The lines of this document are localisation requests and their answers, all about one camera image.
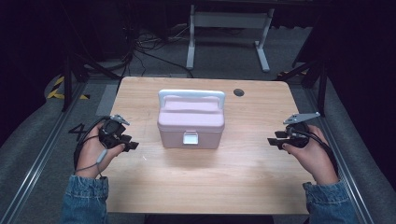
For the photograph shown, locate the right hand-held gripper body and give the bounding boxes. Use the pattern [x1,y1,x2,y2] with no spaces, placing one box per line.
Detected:
[282,111,321,149]

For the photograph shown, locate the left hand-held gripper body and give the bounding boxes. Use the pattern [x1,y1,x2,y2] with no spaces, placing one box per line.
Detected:
[98,114,131,149]

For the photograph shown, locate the pink box with white handle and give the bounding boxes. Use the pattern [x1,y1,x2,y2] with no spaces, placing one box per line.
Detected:
[156,89,226,150]

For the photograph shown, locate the person's left hand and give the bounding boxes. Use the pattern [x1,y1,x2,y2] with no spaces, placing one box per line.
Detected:
[76,121,126,179]

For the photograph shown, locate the person's right hand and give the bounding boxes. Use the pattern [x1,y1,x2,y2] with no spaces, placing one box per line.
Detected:
[281,124,339,187]

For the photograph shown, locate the black metal stand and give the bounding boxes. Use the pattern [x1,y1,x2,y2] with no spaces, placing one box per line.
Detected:
[61,50,121,113]
[276,58,329,119]

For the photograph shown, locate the yellow black hazard tape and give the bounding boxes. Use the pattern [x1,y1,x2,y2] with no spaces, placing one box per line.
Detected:
[46,76,92,101]

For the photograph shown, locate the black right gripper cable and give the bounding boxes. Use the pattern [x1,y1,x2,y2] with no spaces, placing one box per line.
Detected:
[290,129,340,175]

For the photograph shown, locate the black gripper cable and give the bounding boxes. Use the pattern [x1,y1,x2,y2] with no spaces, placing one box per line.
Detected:
[72,116,111,172]
[290,129,340,175]

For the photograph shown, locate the grey cable with inline plug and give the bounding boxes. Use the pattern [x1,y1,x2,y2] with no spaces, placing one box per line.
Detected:
[74,148,109,179]

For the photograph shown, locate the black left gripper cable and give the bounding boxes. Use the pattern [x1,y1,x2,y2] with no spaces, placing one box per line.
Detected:
[72,116,111,172]

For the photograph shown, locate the black floor cables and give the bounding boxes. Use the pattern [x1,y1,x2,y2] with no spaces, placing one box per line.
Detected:
[122,26,194,79]

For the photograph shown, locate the white metal desk frame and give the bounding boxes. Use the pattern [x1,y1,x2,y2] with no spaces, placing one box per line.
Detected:
[185,4,276,74]

